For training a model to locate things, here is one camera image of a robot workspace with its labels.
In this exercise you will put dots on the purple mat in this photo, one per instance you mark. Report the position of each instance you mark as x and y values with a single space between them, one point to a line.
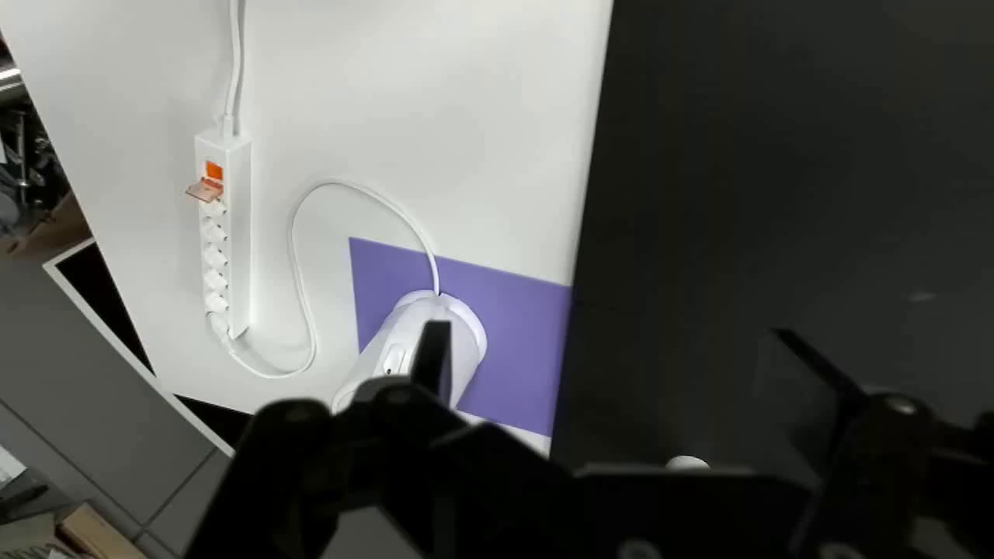
517 330

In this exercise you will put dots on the shiny metal tube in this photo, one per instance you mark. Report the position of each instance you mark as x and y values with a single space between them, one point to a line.
8 80

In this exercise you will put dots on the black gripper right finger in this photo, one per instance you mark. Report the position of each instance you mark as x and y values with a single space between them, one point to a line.
903 477

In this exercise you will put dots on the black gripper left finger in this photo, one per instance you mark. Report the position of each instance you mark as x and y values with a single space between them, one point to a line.
311 467

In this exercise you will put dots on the white paper cup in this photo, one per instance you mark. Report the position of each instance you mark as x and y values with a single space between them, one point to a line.
687 463

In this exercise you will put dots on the white electric kettle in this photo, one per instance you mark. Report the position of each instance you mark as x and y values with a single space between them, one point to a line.
388 336

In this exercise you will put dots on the white power strip orange switch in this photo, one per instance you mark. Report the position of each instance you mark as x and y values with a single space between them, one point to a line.
234 229

